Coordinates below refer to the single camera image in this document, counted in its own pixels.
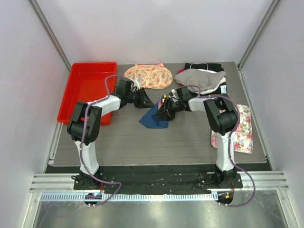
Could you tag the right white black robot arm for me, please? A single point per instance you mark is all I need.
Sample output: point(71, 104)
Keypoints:
point(223, 118)

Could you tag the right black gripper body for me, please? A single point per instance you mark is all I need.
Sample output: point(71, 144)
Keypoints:
point(174, 108)

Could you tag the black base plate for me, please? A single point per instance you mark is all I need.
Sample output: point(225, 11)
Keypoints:
point(152, 179)

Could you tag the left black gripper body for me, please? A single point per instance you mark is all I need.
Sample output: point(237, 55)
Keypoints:
point(136, 98)

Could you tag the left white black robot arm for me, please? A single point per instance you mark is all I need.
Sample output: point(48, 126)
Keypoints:
point(84, 126)

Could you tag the iridescent gold spoon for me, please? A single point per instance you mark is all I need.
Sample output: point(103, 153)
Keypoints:
point(163, 99)

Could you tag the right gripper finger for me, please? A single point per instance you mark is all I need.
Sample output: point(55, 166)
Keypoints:
point(164, 106)
point(162, 116)

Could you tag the blue paper napkin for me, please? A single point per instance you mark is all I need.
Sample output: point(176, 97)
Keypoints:
point(149, 121)

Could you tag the orange floral fabric mask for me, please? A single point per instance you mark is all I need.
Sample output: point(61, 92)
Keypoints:
point(150, 76)

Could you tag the aluminium rail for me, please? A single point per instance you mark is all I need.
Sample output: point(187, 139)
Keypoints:
point(94, 196)

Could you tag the floral rectangular tray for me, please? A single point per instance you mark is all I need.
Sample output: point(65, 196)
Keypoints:
point(243, 140)

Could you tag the white folded cloth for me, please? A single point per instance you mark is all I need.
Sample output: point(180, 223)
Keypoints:
point(208, 81)

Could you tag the black folded cloth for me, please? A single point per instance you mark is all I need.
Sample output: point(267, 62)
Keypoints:
point(204, 66)

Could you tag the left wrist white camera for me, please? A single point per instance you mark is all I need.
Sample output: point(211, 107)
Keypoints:
point(136, 84)

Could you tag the red plastic bin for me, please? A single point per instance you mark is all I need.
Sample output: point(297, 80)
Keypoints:
point(86, 83)

